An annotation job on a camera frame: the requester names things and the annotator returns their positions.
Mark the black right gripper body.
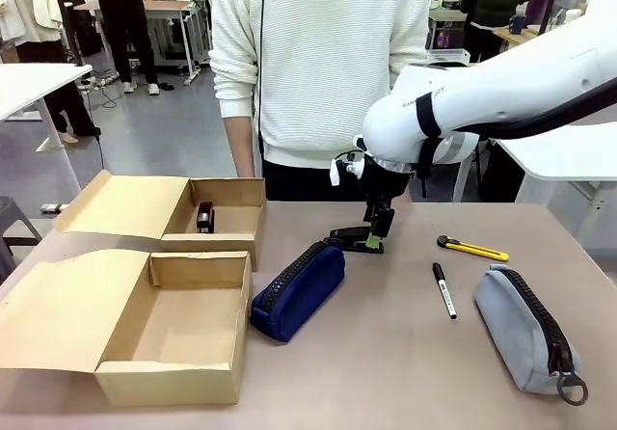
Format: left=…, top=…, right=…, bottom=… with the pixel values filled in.
left=362, top=158, right=415, bottom=209

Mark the navy blue pencil case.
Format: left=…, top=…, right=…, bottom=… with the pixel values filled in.
left=249, top=239, right=347, bottom=343

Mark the small cardboard box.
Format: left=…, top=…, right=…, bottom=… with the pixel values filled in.
left=51, top=169, right=268, bottom=273

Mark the person's right forearm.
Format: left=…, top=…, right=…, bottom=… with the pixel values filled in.
left=222, top=110, right=257, bottom=179

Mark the large cardboard box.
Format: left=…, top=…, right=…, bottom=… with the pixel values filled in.
left=0, top=249, right=255, bottom=407

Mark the black white marker pen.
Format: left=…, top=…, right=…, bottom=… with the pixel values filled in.
left=431, top=261, right=458, bottom=320

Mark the yellow black utility knife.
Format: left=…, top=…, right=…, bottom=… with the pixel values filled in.
left=437, top=234, right=510, bottom=263

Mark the person in white sweater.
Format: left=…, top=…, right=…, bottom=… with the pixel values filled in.
left=207, top=0, right=431, bottom=203

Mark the grey pencil case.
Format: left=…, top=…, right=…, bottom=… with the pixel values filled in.
left=473, top=263, right=590, bottom=407

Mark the light wooden background table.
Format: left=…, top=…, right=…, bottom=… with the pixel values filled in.
left=494, top=24, right=550, bottom=60

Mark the person in dark green coat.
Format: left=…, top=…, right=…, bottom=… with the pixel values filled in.
left=460, top=0, right=531, bottom=65

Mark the black thin stand pole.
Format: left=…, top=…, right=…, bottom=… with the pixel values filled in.
left=537, top=0, right=570, bottom=36

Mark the wooden top background desk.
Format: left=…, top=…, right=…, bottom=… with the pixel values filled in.
left=74, top=0, right=203, bottom=87

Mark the person in black clothes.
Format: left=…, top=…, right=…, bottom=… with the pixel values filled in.
left=81, top=0, right=161, bottom=96

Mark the grey metal stool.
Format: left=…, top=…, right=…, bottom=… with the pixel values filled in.
left=0, top=196, right=43, bottom=270

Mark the white table with leg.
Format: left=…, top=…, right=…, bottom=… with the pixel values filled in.
left=0, top=62, right=94, bottom=195

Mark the person in white coat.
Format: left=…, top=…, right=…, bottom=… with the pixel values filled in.
left=0, top=0, right=102, bottom=145

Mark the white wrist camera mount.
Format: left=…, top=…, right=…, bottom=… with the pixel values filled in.
left=329, top=134, right=370, bottom=188

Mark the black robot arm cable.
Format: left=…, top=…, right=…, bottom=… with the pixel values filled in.
left=481, top=80, right=617, bottom=141

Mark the black hanging cable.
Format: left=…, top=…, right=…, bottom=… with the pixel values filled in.
left=257, top=0, right=266, bottom=154

